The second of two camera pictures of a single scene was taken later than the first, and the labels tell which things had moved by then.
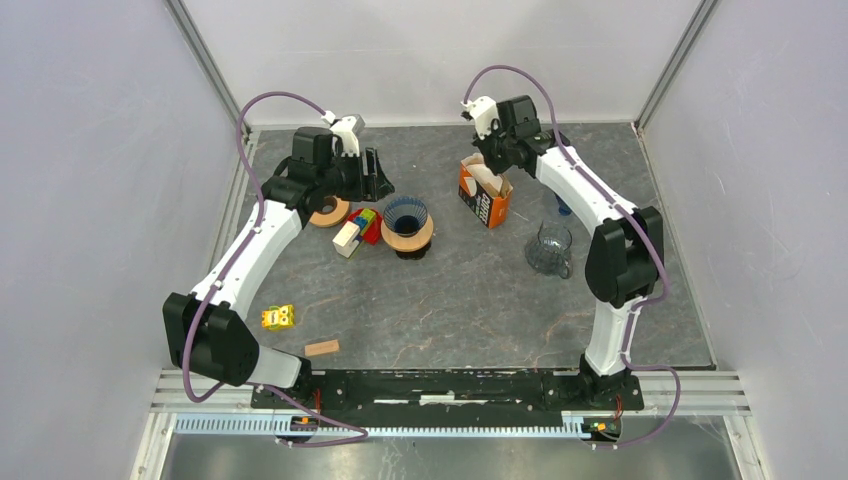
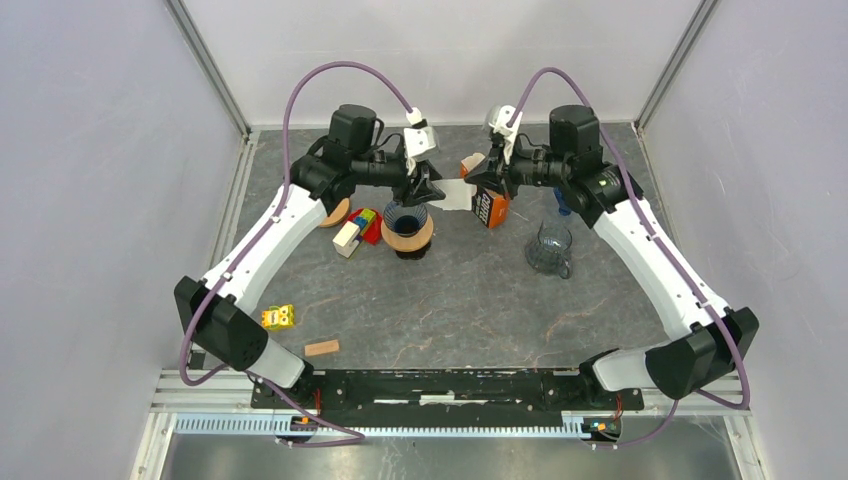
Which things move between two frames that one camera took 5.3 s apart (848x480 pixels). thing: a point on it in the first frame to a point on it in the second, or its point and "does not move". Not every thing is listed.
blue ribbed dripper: (405, 215) does not move
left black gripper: (373, 187) to (422, 190)
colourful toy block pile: (362, 225) does not move
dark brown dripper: (413, 255) does not move
